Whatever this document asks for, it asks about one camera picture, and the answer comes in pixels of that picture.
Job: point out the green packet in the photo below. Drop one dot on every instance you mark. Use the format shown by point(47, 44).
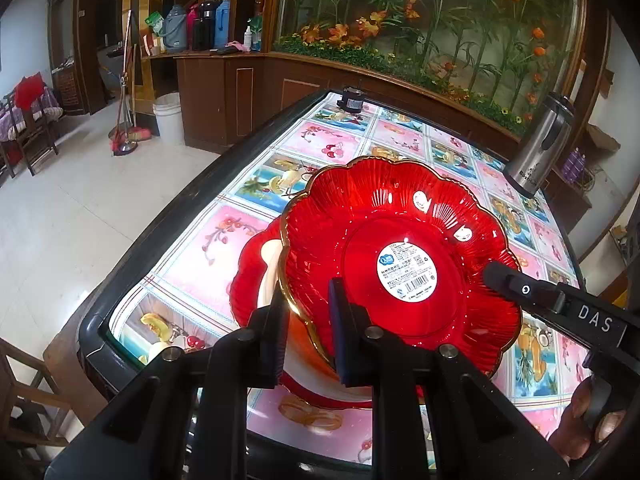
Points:
point(155, 22)

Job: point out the fruit print tablecloth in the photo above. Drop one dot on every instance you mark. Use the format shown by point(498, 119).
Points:
point(325, 140)

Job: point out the blue thermos flask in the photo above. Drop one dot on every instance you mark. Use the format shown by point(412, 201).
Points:
point(222, 24)

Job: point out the red thermos flask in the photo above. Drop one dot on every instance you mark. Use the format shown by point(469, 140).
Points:
point(191, 27)

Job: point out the red scalloped plate white label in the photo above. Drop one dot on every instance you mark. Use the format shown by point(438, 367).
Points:
point(400, 220)

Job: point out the black thermos flask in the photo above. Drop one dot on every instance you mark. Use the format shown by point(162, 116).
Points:
point(204, 27)

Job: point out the white squeeze bottle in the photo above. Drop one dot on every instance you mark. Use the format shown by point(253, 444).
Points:
point(247, 37)

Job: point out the grey blue thermos jug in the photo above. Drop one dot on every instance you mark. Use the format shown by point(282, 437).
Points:
point(175, 30)

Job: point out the stainless steel thermos jug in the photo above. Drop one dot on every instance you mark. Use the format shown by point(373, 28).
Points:
point(542, 150)

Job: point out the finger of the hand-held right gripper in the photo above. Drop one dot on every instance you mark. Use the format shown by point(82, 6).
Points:
point(520, 287)

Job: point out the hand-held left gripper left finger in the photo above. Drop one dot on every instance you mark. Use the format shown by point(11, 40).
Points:
point(274, 345)

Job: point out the dark wooden chair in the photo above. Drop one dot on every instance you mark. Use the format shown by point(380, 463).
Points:
point(30, 135)

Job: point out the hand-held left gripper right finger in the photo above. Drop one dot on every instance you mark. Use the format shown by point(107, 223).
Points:
point(345, 340)

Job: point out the white plastic bucket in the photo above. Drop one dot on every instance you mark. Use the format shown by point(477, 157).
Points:
point(169, 120)

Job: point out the cardboard box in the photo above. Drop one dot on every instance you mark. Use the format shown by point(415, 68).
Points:
point(601, 137)

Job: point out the red cloth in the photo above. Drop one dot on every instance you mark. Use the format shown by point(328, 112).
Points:
point(29, 91)

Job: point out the dark wooden cabinet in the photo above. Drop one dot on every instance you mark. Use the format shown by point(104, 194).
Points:
point(300, 90)

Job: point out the light wooden chair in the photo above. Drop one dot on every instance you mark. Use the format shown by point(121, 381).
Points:
point(20, 400)

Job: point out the red mop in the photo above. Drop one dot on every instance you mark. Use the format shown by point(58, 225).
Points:
point(120, 144)

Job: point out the small black jar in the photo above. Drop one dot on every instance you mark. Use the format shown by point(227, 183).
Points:
point(352, 100)

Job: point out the pink cloth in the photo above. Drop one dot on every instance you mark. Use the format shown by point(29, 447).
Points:
point(236, 46)

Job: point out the purple bottle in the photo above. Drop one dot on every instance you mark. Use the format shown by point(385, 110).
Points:
point(568, 167)
point(579, 165)

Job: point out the person's right hand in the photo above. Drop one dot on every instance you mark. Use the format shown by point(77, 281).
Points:
point(575, 425)

